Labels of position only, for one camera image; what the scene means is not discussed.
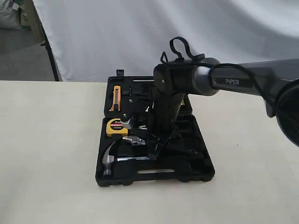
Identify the wrist camera with black bracket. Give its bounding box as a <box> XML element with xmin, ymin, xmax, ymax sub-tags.
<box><xmin>120</xmin><ymin>96</ymin><xmax>152</xmax><ymax>129</ymax></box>

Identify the black plastic tool case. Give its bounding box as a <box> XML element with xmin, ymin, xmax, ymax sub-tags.
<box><xmin>95</xmin><ymin>69</ymin><xmax>215</xmax><ymax>187</ymax></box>

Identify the yellow tape measure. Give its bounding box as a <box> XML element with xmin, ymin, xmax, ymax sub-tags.
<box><xmin>106</xmin><ymin>118</ymin><xmax>128</xmax><ymax>137</ymax></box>

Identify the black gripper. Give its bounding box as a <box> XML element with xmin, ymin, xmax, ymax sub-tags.
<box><xmin>147</xmin><ymin>91</ymin><xmax>198</xmax><ymax>161</ymax></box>

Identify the black backdrop stand pole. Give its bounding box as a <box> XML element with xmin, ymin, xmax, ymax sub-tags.
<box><xmin>30</xmin><ymin>0</ymin><xmax>60</xmax><ymax>82</ymax></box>

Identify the white backdrop cloth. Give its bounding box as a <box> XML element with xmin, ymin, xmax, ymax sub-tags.
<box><xmin>34</xmin><ymin>0</ymin><xmax>299</xmax><ymax>82</ymax></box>

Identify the white sack in background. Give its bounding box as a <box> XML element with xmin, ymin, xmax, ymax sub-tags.
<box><xmin>0</xmin><ymin>0</ymin><xmax>21</xmax><ymax>29</ymax></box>

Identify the orange utility knife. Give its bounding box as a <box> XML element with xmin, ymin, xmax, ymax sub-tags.
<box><xmin>109</xmin><ymin>85</ymin><xmax>121</xmax><ymax>112</ymax></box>

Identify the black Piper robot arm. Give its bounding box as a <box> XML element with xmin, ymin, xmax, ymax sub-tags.
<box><xmin>149</xmin><ymin>58</ymin><xmax>299</xmax><ymax>160</ymax></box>

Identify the claw hammer black grip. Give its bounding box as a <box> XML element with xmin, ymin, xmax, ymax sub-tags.
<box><xmin>102</xmin><ymin>140</ymin><xmax>149</xmax><ymax>176</ymax></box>

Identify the adjustable wrench black handle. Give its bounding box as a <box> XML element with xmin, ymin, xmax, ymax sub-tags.
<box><xmin>122</xmin><ymin>135</ymin><xmax>201</xmax><ymax>159</ymax></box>

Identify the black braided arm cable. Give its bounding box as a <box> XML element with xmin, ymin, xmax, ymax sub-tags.
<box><xmin>160</xmin><ymin>36</ymin><xmax>281</xmax><ymax>110</ymax></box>

